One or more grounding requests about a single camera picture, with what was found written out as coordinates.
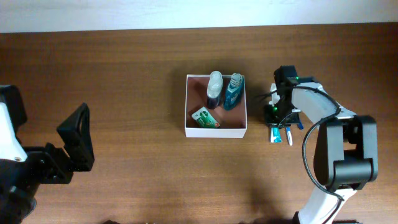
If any blue disposable razor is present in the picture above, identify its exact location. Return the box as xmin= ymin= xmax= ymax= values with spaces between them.
xmin=297 ymin=122 xmax=304 ymax=130

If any green toothpaste tube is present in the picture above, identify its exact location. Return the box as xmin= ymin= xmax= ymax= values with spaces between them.
xmin=270 ymin=126 xmax=282 ymax=143

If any green Listerine mouthwash bottle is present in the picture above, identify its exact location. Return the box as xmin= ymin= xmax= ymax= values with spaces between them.
xmin=223 ymin=73 xmax=244 ymax=111

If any clear bottle dark blue base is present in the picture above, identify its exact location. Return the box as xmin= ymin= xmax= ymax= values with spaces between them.
xmin=206 ymin=71 xmax=223 ymax=110

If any green white Dettol soap box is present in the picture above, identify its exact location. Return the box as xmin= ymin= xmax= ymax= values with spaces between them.
xmin=192 ymin=107 xmax=220 ymax=128

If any blue white toothbrush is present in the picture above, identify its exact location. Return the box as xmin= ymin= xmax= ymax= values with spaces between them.
xmin=285 ymin=127 xmax=293 ymax=146

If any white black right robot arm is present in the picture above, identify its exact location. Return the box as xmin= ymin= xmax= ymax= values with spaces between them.
xmin=264 ymin=65 xmax=378 ymax=224

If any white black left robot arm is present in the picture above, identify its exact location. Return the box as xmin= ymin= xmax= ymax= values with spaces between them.
xmin=1 ymin=85 xmax=95 ymax=223

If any white box pink interior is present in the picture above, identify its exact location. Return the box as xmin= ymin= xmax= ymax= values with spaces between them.
xmin=184 ymin=75 xmax=248 ymax=138

